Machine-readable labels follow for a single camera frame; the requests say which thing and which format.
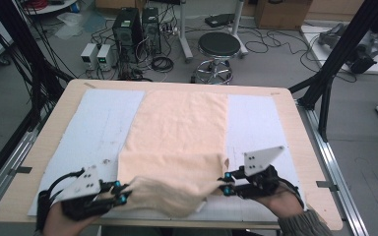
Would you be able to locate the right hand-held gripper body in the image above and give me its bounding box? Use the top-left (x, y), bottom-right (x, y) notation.
top-left (235, 145), bottom-right (285, 200)

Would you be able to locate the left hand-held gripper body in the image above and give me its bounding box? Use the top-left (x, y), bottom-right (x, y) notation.
top-left (56, 164), bottom-right (116, 222)

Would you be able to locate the beige towel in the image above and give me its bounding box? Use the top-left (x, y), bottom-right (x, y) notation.
top-left (109, 89), bottom-right (231, 219)

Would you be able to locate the person's right hand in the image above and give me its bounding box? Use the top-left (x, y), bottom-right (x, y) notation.
top-left (255, 181), bottom-right (305, 219)

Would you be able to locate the person's left hand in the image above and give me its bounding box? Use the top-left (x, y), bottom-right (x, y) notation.
top-left (41, 201), bottom-right (96, 236)

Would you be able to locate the white gridded mat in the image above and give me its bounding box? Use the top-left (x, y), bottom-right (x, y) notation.
top-left (28, 88), bottom-right (310, 224)

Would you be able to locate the white power supply unit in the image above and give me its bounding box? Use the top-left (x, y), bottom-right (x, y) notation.
top-left (80, 42), bottom-right (99, 71)
top-left (95, 43), bottom-right (116, 73)

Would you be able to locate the black round stool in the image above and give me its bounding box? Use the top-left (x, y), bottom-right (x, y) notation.
top-left (195, 31), bottom-right (242, 86)

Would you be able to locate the white board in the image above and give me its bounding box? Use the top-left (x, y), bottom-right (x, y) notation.
top-left (299, 24), bottom-right (378, 77)

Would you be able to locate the white desk leg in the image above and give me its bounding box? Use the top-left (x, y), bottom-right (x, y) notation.
top-left (178, 0), bottom-right (195, 64)
top-left (229, 0), bottom-right (249, 59)

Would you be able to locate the large black computer tower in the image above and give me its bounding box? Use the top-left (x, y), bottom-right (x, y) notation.
top-left (111, 7), bottom-right (144, 64)

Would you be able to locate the flat black device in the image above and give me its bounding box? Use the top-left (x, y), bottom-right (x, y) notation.
top-left (204, 13), bottom-right (236, 29)

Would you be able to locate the slim black computer tower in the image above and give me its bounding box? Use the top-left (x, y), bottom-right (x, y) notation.
top-left (141, 7), bottom-right (162, 55)

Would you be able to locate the cardboard box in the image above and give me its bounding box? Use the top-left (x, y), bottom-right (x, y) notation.
top-left (253, 0), bottom-right (314, 31)

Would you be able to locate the clear plastic sheet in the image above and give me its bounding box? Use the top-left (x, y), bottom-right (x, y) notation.
top-left (53, 12), bottom-right (94, 41)

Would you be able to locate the round white table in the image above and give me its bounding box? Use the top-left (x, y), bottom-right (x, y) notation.
top-left (21, 0), bottom-right (80, 17)

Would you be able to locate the right hand-held gripper cable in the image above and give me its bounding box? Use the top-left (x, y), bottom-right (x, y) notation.
top-left (276, 177), bottom-right (302, 206)

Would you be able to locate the black rail clamp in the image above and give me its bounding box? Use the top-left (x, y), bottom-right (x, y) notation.
top-left (7, 165), bottom-right (33, 176)
top-left (315, 180), bottom-right (340, 193)

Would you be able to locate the aluminium rail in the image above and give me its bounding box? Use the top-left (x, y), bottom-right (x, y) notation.
top-left (0, 130), bottom-right (48, 224)
top-left (295, 98), bottom-right (371, 236)

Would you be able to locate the coiled black cable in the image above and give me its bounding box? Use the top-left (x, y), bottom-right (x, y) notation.
top-left (150, 55), bottom-right (175, 74)

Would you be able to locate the black metal frame stand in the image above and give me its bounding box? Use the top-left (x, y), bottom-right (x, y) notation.
top-left (287, 0), bottom-right (378, 144)

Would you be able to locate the black frame with cables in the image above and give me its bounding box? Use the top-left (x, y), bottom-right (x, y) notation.
top-left (0, 0), bottom-right (75, 133)

